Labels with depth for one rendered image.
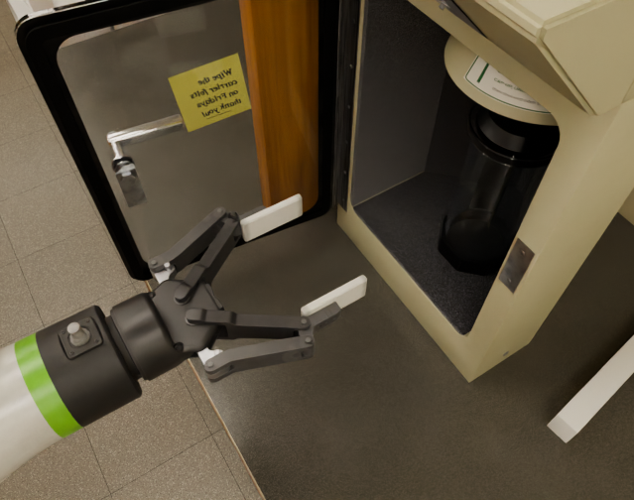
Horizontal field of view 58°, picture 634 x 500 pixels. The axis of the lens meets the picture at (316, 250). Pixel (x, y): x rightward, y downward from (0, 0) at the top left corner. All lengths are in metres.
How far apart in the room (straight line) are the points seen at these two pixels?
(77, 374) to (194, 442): 1.28
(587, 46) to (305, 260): 0.61
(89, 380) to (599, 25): 0.43
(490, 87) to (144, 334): 0.37
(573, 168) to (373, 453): 0.43
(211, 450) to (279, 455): 1.01
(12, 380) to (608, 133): 0.48
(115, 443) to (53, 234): 0.84
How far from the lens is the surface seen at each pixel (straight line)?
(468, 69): 0.57
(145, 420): 1.83
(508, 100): 0.55
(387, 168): 0.84
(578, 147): 0.48
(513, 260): 0.59
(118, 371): 0.51
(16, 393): 0.52
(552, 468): 0.80
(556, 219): 0.53
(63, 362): 0.51
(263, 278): 0.87
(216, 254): 0.57
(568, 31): 0.32
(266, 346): 0.51
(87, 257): 2.18
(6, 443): 0.53
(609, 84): 0.40
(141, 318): 0.52
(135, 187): 0.68
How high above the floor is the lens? 1.67
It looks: 55 degrees down
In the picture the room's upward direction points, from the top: straight up
